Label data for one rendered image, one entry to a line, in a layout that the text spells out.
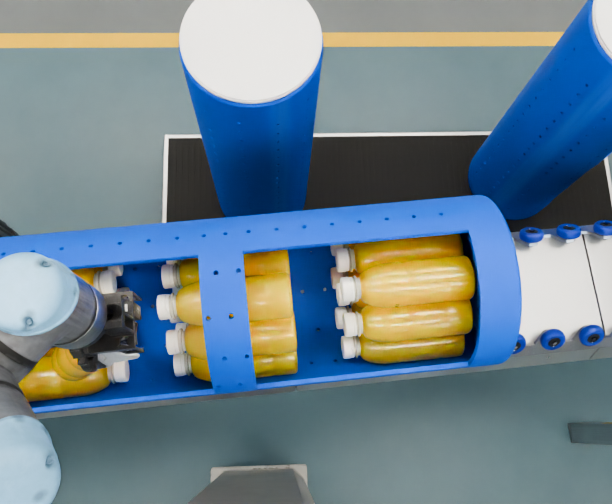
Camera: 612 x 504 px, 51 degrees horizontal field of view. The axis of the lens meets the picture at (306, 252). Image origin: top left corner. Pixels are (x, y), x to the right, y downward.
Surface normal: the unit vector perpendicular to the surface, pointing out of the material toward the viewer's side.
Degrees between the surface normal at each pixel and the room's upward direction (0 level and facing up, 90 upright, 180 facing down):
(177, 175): 0
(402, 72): 0
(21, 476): 49
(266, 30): 0
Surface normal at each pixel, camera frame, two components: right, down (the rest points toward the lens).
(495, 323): 0.10, 0.38
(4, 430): 0.11, -0.92
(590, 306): 0.04, -0.25
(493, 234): 0.00, -0.54
